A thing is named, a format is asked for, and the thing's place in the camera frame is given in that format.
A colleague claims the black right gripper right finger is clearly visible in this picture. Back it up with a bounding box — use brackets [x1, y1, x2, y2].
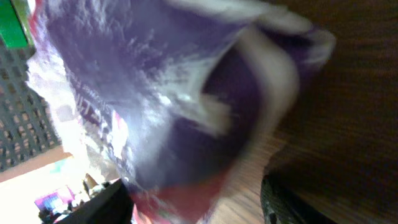
[260, 175, 336, 224]

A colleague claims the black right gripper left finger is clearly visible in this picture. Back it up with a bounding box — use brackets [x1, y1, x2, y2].
[58, 179, 134, 224]

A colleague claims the red purple snack package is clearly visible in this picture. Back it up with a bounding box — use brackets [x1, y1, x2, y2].
[28, 0, 336, 223]

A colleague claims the grey plastic mesh basket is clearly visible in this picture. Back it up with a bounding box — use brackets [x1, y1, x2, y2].
[1, 40, 61, 172]

